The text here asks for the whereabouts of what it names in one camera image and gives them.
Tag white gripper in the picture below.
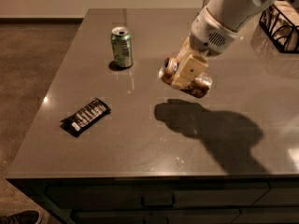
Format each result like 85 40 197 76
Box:
170 7 237 90

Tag orange soda can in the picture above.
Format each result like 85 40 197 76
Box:
159 55 212 98

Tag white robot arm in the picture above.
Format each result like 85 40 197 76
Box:
161 0 298 91

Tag green soda can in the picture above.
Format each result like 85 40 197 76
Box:
111 26 134 68

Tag black snack bar wrapper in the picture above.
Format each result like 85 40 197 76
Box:
61 98 111 137

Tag dark cabinet with drawers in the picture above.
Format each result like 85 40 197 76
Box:
8 177 299 224

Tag black shoe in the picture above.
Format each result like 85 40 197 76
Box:
0 210 41 224

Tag black wire basket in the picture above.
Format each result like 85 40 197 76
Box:
259 0 299 53

